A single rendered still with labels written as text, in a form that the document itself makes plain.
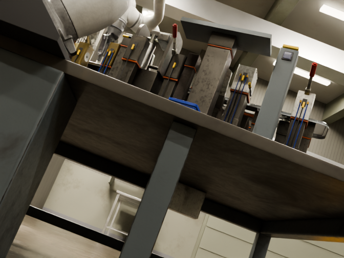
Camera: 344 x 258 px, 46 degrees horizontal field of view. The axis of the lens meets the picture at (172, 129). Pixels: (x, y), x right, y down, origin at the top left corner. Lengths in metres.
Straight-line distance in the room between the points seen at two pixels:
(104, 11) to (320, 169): 0.83
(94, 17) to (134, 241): 0.71
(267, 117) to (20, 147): 0.84
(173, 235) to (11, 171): 7.65
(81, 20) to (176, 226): 7.56
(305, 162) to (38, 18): 0.84
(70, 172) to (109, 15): 7.55
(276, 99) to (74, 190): 7.50
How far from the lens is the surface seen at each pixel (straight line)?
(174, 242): 8.72
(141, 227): 1.17
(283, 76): 1.57
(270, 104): 1.52
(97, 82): 1.20
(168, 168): 1.19
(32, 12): 1.20
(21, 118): 1.19
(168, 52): 1.80
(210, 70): 1.60
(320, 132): 1.93
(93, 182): 8.75
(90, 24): 1.40
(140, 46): 1.77
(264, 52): 1.71
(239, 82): 1.74
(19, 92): 1.22
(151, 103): 1.18
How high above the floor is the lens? 0.33
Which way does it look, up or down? 15 degrees up
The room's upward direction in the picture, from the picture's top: 21 degrees clockwise
